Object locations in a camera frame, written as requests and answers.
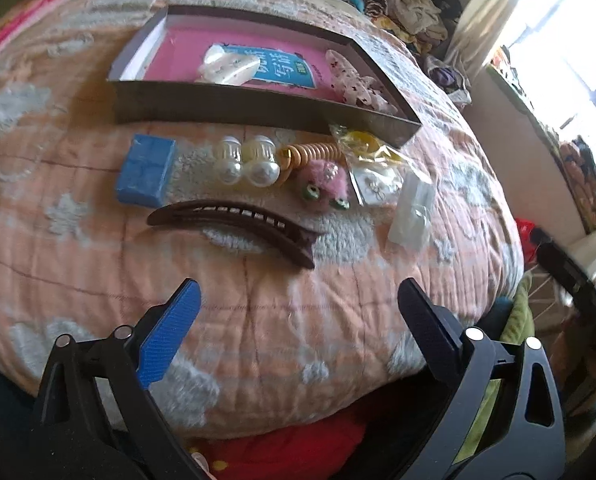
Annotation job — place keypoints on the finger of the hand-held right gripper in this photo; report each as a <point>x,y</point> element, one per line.
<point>573,270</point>

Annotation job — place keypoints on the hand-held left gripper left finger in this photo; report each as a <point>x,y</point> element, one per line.
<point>170,325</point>

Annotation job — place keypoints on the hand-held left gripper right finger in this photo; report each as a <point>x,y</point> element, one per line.
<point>425,325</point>

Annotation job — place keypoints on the clear plastic box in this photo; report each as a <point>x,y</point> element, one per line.
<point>412,210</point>

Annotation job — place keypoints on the brown banana hair clip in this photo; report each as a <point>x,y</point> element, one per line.
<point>238,217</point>

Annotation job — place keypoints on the small blue box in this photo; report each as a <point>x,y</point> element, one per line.
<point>145,170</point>

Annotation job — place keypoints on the pink fuzzy hair clip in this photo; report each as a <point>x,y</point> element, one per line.
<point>323,182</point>

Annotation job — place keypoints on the yellow item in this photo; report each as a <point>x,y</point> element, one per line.
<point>365,147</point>

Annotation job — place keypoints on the grey cardboard box pink inside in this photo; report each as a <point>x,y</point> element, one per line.
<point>258,105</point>

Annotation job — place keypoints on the red plastic bag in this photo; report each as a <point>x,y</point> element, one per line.
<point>524,232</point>

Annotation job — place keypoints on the green cloth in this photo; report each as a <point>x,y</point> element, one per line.
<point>515,320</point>

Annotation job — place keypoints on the red cloth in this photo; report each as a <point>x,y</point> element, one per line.
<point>288,447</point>

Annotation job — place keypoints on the window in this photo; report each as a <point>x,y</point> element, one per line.
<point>578,45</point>

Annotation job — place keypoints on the floral white hair scrunchie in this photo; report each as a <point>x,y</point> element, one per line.
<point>355,82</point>

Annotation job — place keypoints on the cream curtain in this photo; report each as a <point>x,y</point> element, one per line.
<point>483,15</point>

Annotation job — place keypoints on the blue printed booklet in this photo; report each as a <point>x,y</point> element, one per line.
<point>283,67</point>

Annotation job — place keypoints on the pile of clothes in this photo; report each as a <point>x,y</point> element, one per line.
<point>408,5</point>

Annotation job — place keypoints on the pink cartoon blanket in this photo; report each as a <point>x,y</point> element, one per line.
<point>23,15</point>

